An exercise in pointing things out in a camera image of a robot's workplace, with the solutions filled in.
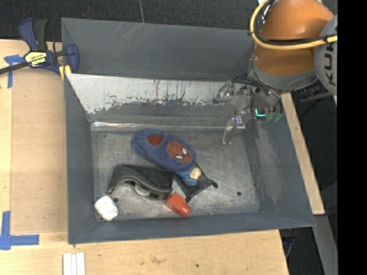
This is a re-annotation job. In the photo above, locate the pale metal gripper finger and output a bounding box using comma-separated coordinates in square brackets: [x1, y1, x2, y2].
[222, 116, 247, 146]
[213, 80, 248, 105]

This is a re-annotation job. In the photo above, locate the white rounded case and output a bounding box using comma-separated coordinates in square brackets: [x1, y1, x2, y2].
[93, 195, 119, 222]

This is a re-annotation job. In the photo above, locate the blue slipper with red face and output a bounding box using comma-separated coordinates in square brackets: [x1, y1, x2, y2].
[131, 128, 197, 172]

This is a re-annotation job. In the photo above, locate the black shoe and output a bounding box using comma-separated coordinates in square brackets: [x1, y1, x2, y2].
[106, 163, 175, 202]

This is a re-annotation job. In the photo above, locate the blue and cream toy figure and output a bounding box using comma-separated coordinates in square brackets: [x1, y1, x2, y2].
[180, 167, 203, 187]

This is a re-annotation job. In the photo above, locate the grey metal bin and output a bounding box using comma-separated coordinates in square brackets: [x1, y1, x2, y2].
[60, 17, 317, 245]

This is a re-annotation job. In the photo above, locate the red block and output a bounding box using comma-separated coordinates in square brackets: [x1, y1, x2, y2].
[165, 192, 191, 217]

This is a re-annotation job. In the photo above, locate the black cloth pouch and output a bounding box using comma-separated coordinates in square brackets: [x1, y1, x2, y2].
[171, 164, 219, 203]

